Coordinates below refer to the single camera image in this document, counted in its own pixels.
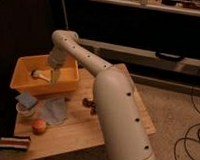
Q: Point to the metal pole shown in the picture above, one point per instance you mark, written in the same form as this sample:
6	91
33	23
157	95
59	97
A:
65	14

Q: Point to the black handle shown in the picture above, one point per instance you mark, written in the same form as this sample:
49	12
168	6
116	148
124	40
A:
169	57

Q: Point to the grey metal rail case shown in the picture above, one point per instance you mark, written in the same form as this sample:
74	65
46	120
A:
141	57

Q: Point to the yellow plastic bin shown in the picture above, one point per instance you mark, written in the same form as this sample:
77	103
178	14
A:
22	81

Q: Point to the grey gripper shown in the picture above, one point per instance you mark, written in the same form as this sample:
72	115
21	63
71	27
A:
56	60

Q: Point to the white shelf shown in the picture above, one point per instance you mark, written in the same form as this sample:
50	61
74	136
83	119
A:
152	5

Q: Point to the striped eraser block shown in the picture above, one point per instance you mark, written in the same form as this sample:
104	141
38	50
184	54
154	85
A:
21	143

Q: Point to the light blue cloth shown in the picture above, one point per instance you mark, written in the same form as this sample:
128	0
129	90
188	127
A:
54	111

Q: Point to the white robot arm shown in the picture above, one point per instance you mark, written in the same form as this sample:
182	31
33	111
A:
113	90

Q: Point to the dark grape bunch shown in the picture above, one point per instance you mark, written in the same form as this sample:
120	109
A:
89	104

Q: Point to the white cup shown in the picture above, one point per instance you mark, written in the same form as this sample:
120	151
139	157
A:
25	112

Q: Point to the red apple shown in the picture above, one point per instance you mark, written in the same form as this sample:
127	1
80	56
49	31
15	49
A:
39	127

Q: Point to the wooden handled brush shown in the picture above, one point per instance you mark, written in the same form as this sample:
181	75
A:
36	74

